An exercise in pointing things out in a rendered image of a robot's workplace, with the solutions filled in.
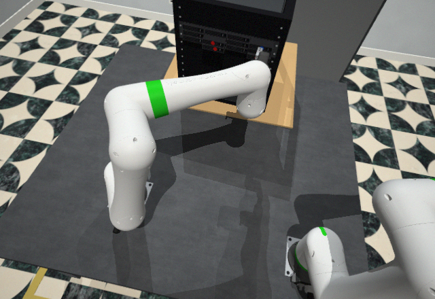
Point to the flat tan wooden board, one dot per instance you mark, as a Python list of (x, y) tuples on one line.
[(280, 107)]

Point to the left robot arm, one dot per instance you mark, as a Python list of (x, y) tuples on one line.
[(132, 148)]

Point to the black rack frame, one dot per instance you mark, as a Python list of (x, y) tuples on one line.
[(264, 19)]

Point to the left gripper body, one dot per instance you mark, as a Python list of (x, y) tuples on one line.
[(264, 57)]

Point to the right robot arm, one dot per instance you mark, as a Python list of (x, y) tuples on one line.
[(406, 210)]

